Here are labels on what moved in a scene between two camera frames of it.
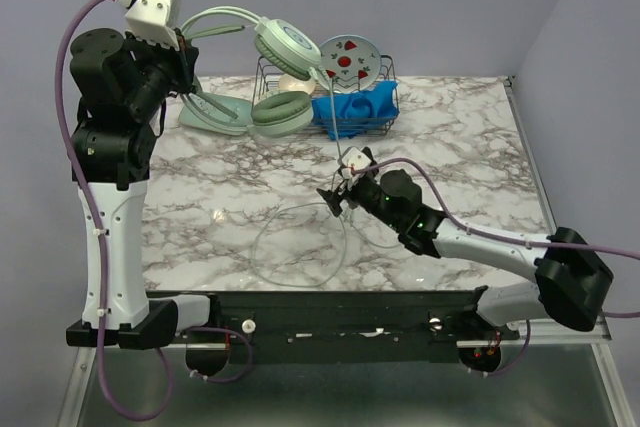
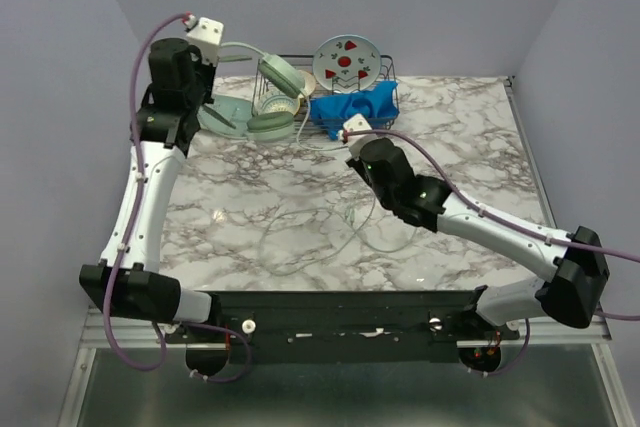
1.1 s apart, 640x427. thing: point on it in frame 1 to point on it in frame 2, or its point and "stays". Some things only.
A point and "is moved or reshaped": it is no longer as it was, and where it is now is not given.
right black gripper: (345, 194) to (357, 162)
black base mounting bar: (349, 327) stays
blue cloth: (355, 112) stays
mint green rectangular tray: (217, 113) stays
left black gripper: (184, 60) to (208, 69)
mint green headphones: (277, 113) is moved or reshaped
